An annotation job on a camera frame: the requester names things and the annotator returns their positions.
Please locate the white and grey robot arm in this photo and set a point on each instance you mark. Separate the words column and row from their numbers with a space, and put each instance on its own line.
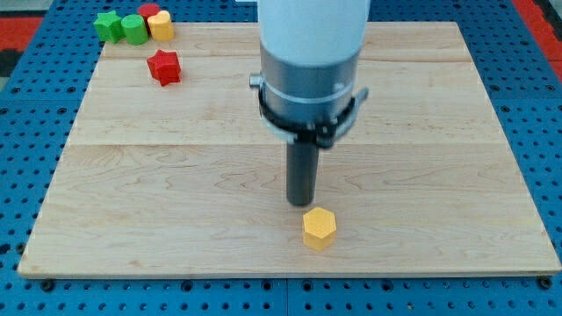
column 309, row 55

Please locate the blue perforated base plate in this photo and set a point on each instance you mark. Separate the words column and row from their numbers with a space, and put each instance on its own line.
column 40, row 101

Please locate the yellow heart block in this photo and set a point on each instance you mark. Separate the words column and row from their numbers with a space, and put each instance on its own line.
column 161, row 26

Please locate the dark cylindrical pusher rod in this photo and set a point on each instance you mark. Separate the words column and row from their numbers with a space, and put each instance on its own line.
column 301, row 171

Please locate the green cylinder block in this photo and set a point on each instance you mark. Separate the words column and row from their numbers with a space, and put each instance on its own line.
column 134, row 29

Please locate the green star block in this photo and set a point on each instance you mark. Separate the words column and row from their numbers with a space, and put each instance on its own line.
column 108, row 27

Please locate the red cylinder block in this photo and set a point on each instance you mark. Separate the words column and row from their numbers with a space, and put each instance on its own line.
column 146, row 11

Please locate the yellow hexagon block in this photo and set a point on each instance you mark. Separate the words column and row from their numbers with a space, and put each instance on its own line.
column 319, row 228

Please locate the wooden board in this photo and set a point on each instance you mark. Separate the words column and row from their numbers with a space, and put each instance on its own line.
column 184, row 181

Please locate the red star block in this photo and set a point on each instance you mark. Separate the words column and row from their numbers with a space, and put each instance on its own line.
column 164, row 67

